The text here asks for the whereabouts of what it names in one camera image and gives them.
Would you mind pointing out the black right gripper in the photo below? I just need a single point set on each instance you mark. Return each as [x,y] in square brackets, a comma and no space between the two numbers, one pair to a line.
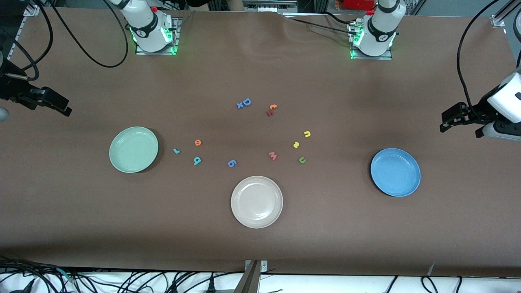
[9,91]

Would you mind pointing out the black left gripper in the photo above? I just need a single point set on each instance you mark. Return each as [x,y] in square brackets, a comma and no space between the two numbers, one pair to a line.
[481,110]

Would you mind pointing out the teal foam number 9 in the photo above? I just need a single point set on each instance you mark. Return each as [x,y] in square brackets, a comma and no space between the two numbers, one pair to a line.
[197,161]

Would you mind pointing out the blue round plate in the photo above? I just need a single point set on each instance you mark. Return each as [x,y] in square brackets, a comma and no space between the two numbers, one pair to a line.
[395,172]

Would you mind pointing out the green round plate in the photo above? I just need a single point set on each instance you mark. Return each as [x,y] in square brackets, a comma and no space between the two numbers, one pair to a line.
[133,149]

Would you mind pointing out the red box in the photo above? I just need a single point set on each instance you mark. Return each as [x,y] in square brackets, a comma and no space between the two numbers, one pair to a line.
[358,4]

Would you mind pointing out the pink foam letter w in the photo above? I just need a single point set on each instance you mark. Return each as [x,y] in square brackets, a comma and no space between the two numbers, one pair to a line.
[272,156]

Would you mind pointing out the blue foam number 6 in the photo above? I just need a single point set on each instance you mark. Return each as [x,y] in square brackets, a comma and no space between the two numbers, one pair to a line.
[231,163]

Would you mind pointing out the blue foam letter D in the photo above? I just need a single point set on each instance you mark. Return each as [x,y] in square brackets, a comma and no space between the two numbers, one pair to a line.
[244,102]

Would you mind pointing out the brown table cover sheet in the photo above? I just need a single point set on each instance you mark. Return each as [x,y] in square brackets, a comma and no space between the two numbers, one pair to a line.
[260,61]

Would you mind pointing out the beige round plate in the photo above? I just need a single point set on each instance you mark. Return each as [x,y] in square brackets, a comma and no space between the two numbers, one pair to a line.
[257,202]

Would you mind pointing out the grey device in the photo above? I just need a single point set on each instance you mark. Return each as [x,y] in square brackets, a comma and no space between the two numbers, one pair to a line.
[268,5]

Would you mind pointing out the aluminium leg profile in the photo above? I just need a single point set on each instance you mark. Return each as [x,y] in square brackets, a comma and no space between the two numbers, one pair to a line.
[249,280]

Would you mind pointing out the aluminium frame edge strip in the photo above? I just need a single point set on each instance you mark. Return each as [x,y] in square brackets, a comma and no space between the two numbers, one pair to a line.
[34,11]

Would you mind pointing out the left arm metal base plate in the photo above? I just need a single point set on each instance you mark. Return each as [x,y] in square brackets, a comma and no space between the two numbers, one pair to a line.
[372,58]

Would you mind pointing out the aluminium frame corner bar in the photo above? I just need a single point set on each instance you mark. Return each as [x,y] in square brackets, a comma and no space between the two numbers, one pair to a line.
[497,21]

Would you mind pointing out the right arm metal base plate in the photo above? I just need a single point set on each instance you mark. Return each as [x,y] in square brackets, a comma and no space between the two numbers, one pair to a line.
[177,40]

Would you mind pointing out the small metal bracket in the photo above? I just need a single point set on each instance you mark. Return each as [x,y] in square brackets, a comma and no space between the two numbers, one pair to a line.
[264,266]

